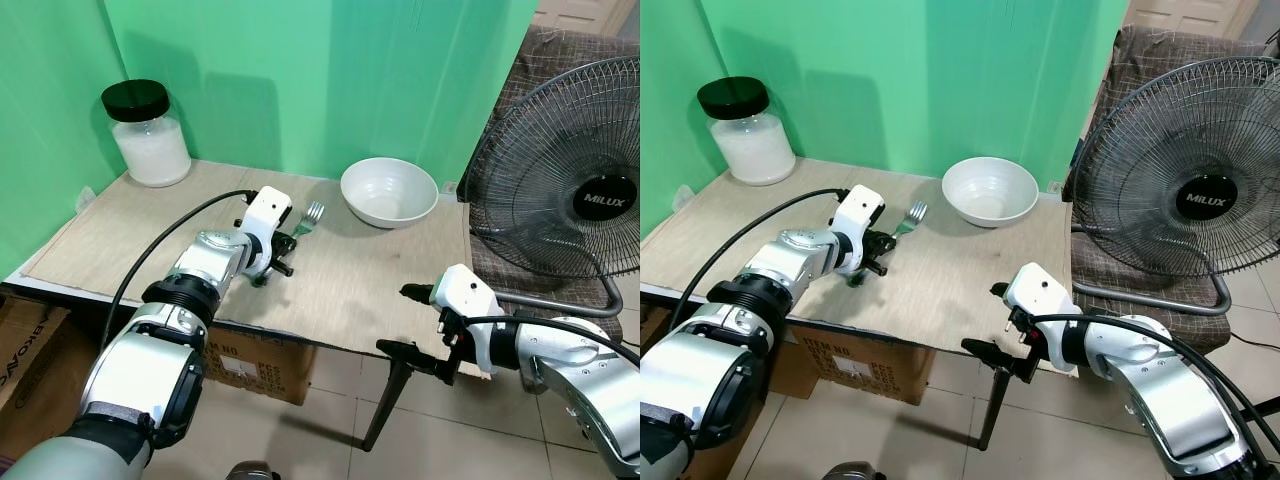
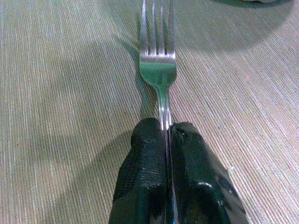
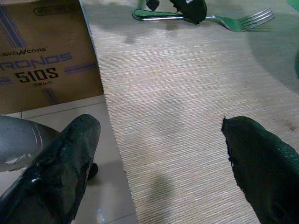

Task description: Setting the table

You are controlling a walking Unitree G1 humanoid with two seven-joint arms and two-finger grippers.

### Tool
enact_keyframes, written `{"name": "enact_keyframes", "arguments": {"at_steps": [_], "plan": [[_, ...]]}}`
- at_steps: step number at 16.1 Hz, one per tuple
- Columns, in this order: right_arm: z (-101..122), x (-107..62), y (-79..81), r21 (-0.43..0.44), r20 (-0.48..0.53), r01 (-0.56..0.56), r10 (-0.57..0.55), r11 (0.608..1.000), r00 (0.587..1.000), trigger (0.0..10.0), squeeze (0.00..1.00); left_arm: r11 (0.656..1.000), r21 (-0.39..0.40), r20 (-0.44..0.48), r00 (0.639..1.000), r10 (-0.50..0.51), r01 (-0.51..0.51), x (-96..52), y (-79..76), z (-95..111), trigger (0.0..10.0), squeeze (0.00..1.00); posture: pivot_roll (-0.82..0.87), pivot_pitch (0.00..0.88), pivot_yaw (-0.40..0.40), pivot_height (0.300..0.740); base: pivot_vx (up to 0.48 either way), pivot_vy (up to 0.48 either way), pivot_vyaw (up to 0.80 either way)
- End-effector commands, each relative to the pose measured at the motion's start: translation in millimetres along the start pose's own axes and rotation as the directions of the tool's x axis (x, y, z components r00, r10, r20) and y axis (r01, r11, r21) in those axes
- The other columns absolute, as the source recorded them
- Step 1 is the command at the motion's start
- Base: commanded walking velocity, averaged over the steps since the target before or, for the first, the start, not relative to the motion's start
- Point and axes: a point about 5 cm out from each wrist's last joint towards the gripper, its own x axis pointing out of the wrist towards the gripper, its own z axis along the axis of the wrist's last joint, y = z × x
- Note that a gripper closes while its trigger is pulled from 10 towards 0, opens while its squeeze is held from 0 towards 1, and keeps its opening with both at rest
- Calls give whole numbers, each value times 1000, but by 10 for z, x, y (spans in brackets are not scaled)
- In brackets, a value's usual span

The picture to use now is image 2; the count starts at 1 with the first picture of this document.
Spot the white plate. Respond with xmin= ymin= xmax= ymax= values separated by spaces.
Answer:
xmin=242 ymin=0 xmax=289 ymax=3

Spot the silver metal fork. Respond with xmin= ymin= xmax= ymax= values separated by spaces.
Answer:
xmin=139 ymin=0 xmax=178 ymax=224

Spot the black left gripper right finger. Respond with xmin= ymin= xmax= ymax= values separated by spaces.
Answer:
xmin=170 ymin=121 xmax=250 ymax=224

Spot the beige woven placemat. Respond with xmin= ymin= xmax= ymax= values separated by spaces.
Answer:
xmin=0 ymin=0 xmax=299 ymax=224

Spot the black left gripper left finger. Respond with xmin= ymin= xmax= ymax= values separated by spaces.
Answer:
xmin=108 ymin=117 xmax=167 ymax=224

